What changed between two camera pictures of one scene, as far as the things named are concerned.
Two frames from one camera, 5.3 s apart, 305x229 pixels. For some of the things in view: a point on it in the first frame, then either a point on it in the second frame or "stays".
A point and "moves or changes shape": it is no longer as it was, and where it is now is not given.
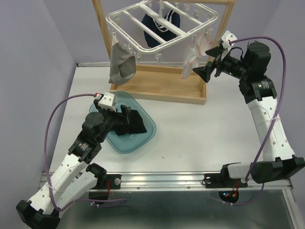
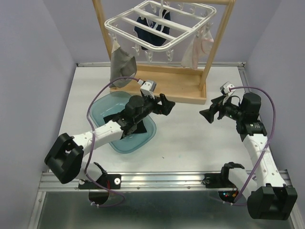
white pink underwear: [201, 44] moves or changes shape
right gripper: [205, 72] to [218, 101]
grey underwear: [123, 64] stays
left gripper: [125, 110] to [166, 105]
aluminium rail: [183, 181] stays
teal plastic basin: [133, 142] stays
